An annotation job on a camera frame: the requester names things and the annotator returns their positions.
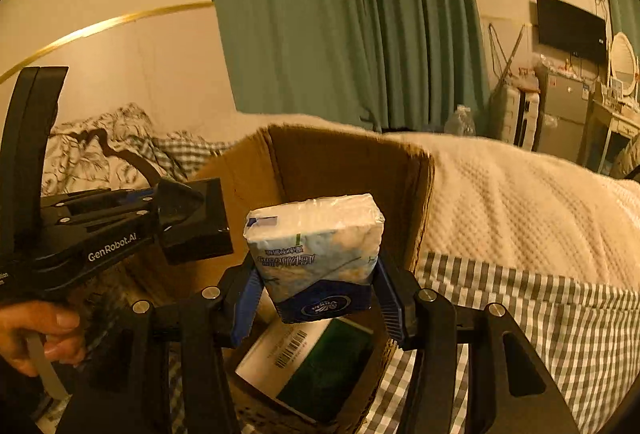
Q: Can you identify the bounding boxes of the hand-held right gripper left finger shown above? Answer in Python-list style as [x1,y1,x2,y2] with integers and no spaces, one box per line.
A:
[54,252,266,434]

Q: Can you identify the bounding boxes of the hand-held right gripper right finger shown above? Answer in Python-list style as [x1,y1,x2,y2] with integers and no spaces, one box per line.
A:
[372,257,576,434]

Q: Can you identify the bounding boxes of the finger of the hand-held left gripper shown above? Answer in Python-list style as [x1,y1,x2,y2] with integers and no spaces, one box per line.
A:
[40,187,160,215]
[47,207,163,240]

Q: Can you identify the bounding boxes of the white blue tissue pack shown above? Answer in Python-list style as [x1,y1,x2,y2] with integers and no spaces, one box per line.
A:
[243,193,386,326]

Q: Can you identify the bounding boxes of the small black box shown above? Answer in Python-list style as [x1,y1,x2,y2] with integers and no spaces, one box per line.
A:
[156,177,234,266]

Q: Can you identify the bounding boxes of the brown cardboard box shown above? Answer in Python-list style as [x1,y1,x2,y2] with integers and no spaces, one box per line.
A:
[120,124,436,434]

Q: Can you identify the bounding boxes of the person's left hand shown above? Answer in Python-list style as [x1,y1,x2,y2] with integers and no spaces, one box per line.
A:
[0,299,88,377]

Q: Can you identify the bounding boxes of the floral print pillow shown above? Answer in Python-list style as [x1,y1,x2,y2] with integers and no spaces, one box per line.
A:
[42,103,171,195]

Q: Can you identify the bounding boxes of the green white flat box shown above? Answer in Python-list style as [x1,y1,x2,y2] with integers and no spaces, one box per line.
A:
[235,318,376,425]

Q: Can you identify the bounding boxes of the checked pillow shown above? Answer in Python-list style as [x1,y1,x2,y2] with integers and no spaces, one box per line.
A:
[150,131,236,185]

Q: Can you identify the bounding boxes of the white textured blanket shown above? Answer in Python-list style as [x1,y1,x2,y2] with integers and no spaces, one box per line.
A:
[220,111,640,287]

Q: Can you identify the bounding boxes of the clear plastic water bottle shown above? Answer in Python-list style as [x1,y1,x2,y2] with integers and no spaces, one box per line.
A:
[445,104,477,137]

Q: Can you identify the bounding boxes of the white suitcase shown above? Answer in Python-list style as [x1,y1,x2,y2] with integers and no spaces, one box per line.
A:
[492,79,541,147]

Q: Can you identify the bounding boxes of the grey small fridge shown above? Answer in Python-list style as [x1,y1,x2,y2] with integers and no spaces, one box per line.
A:
[532,67,598,154]

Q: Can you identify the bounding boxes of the leaning broom stick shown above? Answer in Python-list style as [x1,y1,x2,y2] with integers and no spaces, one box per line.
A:
[499,23,527,88]

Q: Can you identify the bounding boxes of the beige padded jacket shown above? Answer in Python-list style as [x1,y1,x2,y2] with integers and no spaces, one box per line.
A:
[610,134,640,180]

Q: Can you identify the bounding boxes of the white dressing table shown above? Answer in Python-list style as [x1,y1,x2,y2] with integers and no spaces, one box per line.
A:
[580,92,640,175]

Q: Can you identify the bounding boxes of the wide green curtain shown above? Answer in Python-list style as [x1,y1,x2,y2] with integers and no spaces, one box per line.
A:
[205,0,491,132]

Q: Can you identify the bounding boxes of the white oval mirror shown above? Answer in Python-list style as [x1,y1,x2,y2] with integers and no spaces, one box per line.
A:
[607,32,640,98]

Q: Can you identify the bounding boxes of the dark brown strap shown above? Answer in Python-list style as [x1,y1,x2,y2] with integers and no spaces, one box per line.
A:
[75,128,166,185]

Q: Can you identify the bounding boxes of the black wall television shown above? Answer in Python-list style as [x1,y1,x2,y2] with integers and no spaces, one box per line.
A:
[535,0,608,65]

